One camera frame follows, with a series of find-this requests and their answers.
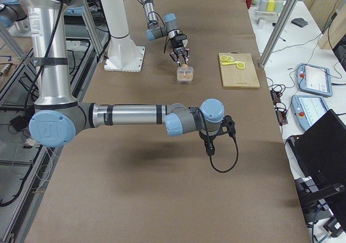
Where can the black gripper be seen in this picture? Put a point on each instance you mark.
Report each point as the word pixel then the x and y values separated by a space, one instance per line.
pixel 178 48
pixel 207 140

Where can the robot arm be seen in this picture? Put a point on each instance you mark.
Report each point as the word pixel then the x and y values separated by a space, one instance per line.
pixel 159 23
pixel 59 115

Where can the clear plastic egg box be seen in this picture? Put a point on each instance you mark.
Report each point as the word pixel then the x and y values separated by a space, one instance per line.
pixel 188 70

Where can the lemon slice lower pair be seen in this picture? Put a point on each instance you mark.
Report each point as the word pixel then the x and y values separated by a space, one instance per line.
pixel 224 58

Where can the lemon slice pair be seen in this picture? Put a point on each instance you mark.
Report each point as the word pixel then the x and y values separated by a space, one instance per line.
pixel 229 58
pixel 224 58

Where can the yellow plastic knife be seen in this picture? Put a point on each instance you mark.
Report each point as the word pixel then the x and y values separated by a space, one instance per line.
pixel 229 63

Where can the wooden cutting board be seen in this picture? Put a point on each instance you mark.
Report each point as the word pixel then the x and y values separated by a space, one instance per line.
pixel 232 77

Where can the lemon slice upper pair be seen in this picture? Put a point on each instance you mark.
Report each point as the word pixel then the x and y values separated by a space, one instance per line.
pixel 229 58

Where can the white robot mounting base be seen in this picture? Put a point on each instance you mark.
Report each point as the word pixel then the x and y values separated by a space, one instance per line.
pixel 123 54

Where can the lemon slice near knife tip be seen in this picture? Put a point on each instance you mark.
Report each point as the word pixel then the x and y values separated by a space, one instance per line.
pixel 240 65

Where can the teach pendant near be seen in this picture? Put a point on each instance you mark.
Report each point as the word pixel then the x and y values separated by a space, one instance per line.
pixel 308 109

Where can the teach pendant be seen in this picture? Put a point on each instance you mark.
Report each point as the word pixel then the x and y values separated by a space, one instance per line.
pixel 308 109
pixel 314 79

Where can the cup rack with cups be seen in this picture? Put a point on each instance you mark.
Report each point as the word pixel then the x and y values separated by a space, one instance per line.
pixel 269 8

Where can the teach pendant far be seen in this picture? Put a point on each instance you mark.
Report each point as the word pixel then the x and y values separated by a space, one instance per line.
pixel 314 79

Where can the aluminium frame post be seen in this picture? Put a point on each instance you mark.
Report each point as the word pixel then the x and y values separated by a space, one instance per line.
pixel 276 33

